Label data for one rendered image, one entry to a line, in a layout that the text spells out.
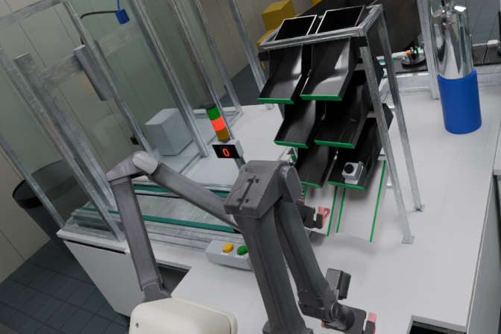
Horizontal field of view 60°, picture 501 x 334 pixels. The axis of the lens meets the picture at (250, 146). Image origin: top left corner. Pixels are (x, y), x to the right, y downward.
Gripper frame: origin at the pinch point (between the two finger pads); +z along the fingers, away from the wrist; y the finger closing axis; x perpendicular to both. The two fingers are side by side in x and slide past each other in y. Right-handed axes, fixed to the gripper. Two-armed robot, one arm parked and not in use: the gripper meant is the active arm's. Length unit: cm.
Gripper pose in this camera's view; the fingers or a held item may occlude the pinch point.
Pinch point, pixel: (315, 206)
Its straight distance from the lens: 139.7
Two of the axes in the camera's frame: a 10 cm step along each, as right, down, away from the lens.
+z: 6.7, -1.3, 7.3
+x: -0.5, 9.8, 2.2
